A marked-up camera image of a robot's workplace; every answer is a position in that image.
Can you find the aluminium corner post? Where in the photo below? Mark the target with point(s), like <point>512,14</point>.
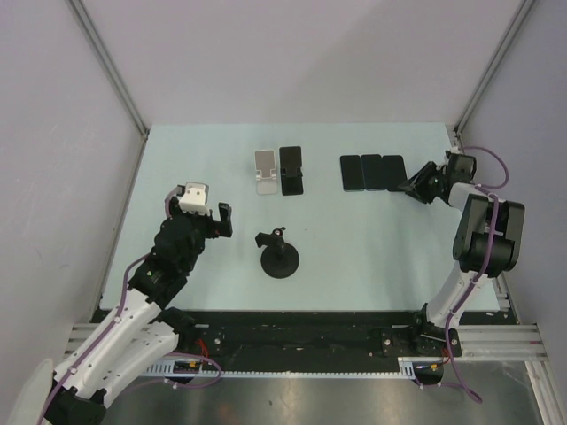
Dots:
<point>103,56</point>
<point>511,33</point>

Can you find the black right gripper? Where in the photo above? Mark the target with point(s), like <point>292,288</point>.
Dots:
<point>416,185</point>

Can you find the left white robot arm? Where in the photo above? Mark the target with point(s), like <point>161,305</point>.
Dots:
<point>142,328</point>

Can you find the blue smartphone dark screen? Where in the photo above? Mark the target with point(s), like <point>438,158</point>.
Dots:
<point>372,169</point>

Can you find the white folding phone stand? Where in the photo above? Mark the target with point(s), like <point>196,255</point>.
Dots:
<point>266,172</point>

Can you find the teal smartphone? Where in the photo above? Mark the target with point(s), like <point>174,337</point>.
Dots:
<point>351,172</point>

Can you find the right aluminium corner post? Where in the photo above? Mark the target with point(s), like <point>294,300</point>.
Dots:
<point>511,33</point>

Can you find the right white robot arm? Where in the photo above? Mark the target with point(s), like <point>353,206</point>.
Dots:
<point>486,244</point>

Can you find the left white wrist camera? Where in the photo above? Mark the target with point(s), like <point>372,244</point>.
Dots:
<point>194,199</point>

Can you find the white slotted cable duct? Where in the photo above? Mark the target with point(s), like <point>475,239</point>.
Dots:
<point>366,367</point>

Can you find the black round-base phone stand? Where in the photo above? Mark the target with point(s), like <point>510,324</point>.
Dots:
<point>279,259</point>

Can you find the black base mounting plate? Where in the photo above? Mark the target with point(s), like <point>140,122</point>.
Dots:
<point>278,337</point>

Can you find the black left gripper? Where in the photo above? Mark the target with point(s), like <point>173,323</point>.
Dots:
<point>215,228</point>

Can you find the left aluminium corner post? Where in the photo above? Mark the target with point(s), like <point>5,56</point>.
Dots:
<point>103,56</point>

